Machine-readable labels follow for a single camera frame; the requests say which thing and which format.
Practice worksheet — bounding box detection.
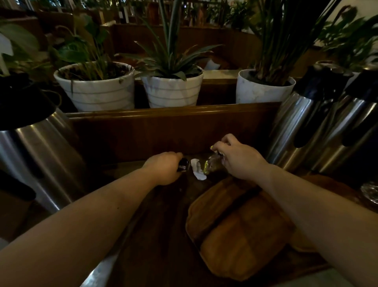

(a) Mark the dark wooden ledge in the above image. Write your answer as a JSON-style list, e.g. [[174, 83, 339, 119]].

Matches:
[[66, 102, 282, 166]]

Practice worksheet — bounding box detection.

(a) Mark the person's left forearm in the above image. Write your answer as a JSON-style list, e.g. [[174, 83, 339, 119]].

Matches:
[[0, 167, 161, 287]]

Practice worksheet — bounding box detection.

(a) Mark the white paper scrap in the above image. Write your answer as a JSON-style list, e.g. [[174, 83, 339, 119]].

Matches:
[[190, 158, 208, 180]]

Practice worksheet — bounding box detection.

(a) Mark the broad-leaf green plant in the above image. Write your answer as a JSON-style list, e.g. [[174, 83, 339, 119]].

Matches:
[[47, 13, 110, 81]]

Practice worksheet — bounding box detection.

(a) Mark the spiky-leaf green plant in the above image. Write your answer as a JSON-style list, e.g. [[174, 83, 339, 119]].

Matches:
[[117, 0, 222, 81]]

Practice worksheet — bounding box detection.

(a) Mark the person's right forearm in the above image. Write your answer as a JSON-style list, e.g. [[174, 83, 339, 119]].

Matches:
[[259, 164, 378, 287]]

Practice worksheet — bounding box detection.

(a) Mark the tall-stem green plant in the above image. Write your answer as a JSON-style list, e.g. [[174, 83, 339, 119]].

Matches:
[[247, 0, 341, 87]]

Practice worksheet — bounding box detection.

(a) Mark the steel carafe with black lid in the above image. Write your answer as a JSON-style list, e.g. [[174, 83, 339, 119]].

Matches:
[[307, 63, 378, 178], [0, 73, 90, 214], [265, 61, 352, 172]]

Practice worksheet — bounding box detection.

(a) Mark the large-leaf green plant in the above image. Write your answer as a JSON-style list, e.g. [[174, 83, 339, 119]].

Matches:
[[0, 18, 55, 78]]

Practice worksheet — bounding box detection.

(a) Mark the person's left hand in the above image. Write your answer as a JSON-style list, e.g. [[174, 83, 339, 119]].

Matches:
[[142, 152, 184, 186]]

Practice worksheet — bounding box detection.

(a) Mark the brown wooden tray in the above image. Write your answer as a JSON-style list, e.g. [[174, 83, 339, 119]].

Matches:
[[185, 176, 261, 249], [199, 190, 296, 281]]

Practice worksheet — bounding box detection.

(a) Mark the white ribbed plant pot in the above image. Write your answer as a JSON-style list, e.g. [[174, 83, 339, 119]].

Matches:
[[141, 66, 204, 109], [53, 61, 136, 112]]

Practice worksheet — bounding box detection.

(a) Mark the dark leafy green plant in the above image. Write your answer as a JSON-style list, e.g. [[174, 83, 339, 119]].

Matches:
[[317, 6, 378, 72]]

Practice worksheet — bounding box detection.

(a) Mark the clear drinking glass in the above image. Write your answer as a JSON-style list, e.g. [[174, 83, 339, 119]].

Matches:
[[203, 151, 228, 175]]

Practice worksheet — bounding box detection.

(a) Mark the wooden booth partition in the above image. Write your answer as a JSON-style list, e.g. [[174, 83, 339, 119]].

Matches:
[[100, 23, 262, 70]]

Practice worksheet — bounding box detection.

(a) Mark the white smooth plant pot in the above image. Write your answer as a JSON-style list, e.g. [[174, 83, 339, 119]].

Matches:
[[235, 69, 296, 104]]

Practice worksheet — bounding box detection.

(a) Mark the person's right hand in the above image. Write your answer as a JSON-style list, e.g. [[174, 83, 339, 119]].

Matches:
[[212, 134, 269, 182]]

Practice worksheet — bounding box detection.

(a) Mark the clear glass dish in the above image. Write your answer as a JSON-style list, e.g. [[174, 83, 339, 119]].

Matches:
[[360, 181, 378, 205]]

